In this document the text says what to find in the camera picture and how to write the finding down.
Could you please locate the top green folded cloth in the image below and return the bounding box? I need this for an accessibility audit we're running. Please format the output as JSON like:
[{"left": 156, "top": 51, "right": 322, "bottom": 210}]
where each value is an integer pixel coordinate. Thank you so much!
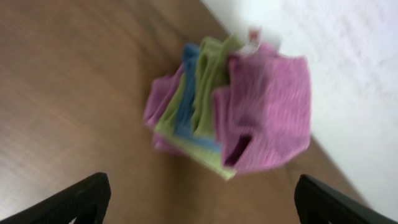
[{"left": 191, "top": 35, "right": 243, "bottom": 140}]

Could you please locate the green folded cloth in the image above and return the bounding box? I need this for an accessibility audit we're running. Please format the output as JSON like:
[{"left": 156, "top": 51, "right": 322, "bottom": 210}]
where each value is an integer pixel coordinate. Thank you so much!
[
  {"left": 155, "top": 75, "right": 236, "bottom": 180},
  {"left": 191, "top": 35, "right": 243, "bottom": 140}
]

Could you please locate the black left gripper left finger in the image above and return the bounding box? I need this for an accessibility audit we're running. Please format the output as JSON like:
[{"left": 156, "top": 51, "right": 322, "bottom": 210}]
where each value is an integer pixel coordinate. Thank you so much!
[{"left": 1, "top": 172, "right": 111, "bottom": 224}]

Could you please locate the lower green folded cloth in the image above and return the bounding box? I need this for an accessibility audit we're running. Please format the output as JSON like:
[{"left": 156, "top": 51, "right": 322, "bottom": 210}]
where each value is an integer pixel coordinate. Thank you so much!
[{"left": 155, "top": 75, "right": 236, "bottom": 180}]

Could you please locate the blue folded cloth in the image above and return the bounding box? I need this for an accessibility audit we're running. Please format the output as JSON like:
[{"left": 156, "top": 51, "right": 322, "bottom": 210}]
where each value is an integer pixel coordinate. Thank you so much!
[{"left": 174, "top": 43, "right": 221, "bottom": 154}]

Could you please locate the bottom purple folded cloth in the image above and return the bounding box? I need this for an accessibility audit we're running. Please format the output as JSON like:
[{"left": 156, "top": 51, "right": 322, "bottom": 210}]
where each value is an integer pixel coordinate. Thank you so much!
[{"left": 143, "top": 65, "right": 184, "bottom": 156}]

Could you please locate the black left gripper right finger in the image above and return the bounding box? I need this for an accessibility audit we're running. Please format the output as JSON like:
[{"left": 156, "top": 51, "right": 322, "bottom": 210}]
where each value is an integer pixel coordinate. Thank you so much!
[{"left": 294, "top": 174, "right": 397, "bottom": 224}]

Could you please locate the purple microfiber cloth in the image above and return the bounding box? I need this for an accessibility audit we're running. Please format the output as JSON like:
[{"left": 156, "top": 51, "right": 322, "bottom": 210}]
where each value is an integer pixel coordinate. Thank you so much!
[{"left": 212, "top": 42, "right": 311, "bottom": 173}]

